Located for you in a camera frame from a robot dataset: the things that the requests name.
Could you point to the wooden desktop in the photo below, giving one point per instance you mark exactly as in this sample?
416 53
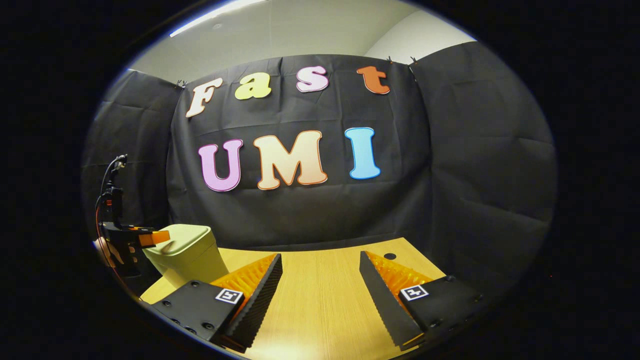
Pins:
320 300

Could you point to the green desktop garbage bin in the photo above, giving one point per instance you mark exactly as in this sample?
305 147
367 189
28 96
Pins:
192 257

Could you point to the black backdrop cloth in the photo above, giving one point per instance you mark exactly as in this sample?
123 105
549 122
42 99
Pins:
320 215

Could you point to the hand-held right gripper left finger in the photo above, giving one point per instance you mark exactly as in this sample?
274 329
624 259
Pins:
260 300

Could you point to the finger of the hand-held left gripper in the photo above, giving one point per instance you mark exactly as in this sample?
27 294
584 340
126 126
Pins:
155 238

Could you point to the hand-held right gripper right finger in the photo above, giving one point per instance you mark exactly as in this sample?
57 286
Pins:
382 305

